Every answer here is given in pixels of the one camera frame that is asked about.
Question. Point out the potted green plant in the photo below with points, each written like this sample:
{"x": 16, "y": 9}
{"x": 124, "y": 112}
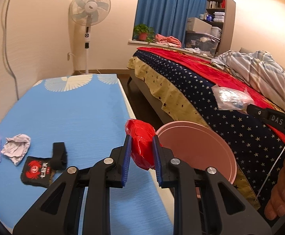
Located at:
{"x": 142, "y": 32}

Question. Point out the clear plastic packet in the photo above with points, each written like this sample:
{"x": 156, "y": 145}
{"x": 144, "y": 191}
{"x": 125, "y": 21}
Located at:
{"x": 231, "y": 99}

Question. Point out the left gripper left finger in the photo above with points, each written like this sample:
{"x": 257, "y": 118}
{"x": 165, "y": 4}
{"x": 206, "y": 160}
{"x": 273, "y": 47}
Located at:
{"x": 121, "y": 156}

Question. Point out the white cardboard box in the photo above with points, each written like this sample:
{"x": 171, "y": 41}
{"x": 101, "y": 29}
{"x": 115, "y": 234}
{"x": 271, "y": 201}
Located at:
{"x": 197, "y": 25}

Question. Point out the bed with starry blanket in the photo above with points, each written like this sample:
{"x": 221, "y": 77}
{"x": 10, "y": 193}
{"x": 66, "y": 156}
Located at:
{"x": 191, "y": 89}

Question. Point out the blue patterned table mat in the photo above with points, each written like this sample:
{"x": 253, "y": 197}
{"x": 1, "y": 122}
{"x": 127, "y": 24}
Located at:
{"x": 90, "y": 121}

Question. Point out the blue curtain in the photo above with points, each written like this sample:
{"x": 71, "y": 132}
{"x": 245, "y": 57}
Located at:
{"x": 168, "y": 17}

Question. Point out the black red crab packet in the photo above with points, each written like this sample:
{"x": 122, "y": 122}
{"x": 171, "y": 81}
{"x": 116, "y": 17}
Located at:
{"x": 37, "y": 172}

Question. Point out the person's right hand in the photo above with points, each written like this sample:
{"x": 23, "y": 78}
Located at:
{"x": 276, "y": 205}

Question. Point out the clear storage bin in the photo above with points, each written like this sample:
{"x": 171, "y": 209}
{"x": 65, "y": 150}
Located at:
{"x": 204, "y": 43}

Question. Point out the striped grey duvet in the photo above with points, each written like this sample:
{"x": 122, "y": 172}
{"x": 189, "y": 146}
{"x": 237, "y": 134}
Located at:
{"x": 258, "y": 70}

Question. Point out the red shiny wrapper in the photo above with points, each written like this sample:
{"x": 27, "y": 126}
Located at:
{"x": 142, "y": 134}

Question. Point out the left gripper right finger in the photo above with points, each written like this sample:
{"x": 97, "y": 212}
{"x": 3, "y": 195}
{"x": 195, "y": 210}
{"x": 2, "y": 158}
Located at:
{"x": 162, "y": 159}

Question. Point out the crumpled printed paper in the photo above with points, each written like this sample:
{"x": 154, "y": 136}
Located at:
{"x": 16, "y": 148}

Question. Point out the white standing fan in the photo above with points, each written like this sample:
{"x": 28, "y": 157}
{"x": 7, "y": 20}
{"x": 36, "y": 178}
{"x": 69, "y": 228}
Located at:
{"x": 88, "y": 13}

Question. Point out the pink folded clothes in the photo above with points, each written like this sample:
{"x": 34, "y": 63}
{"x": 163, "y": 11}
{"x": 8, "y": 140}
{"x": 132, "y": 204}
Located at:
{"x": 169, "y": 41}

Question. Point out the pink plastic trash bin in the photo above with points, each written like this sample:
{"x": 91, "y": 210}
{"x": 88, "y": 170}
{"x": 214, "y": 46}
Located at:
{"x": 198, "y": 146}

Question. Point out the wooden bookshelf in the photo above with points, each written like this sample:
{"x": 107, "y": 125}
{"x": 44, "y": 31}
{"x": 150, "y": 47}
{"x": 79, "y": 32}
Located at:
{"x": 223, "y": 14}

